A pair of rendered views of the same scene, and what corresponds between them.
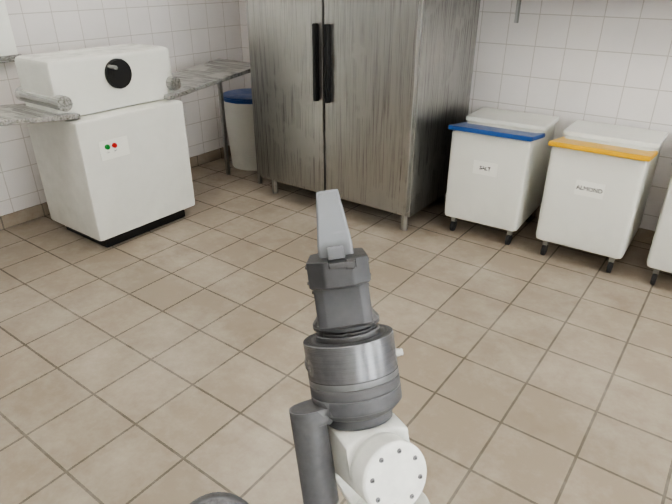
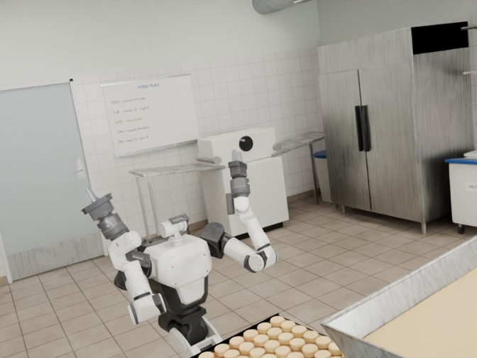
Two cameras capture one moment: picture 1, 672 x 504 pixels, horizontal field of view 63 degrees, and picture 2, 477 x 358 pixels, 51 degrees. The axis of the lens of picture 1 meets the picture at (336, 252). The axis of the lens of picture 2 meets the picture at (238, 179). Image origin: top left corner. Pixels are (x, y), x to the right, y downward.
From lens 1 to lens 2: 1.86 m
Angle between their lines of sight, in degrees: 29
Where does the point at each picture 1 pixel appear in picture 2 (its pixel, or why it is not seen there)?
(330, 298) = (232, 169)
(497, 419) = not seen: hidden behind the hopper
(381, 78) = (395, 133)
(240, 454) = not seen: hidden behind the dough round
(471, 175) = (465, 192)
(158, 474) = (238, 328)
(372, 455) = (236, 198)
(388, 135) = (404, 168)
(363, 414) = (237, 192)
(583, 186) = not seen: outside the picture
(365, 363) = (238, 182)
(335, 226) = (234, 156)
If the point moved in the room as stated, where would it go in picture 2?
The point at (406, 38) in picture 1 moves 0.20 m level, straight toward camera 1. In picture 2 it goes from (407, 109) to (401, 111)
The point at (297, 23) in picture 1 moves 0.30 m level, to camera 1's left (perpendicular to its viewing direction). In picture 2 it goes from (347, 106) to (321, 109)
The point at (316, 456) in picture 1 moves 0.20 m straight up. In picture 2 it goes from (228, 202) to (222, 158)
